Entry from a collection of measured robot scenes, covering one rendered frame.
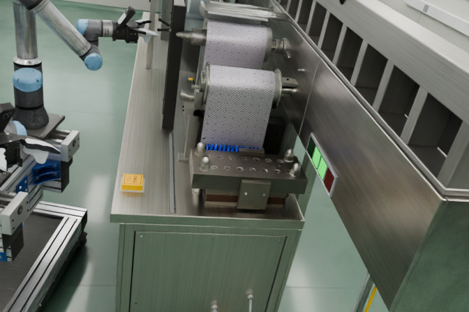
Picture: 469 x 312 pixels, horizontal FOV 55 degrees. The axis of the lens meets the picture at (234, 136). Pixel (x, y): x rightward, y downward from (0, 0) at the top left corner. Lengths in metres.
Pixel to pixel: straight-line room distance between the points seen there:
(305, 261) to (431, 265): 1.87
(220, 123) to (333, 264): 1.51
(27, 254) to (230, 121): 1.25
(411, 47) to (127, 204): 1.00
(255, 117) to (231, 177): 0.26
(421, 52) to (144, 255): 1.11
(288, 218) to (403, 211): 0.67
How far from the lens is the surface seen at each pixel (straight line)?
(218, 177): 1.50
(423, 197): 0.94
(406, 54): 1.04
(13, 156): 1.24
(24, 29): 2.14
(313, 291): 2.67
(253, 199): 1.55
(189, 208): 1.55
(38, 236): 2.49
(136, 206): 1.54
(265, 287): 1.81
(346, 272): 2.86
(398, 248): 1.01
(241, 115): 1.62
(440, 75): 0.93
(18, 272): 2.33
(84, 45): 2.04
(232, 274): 1.73
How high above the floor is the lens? 1.86
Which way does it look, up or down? 28 degrees down
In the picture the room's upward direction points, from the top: 10 degrees clockwise
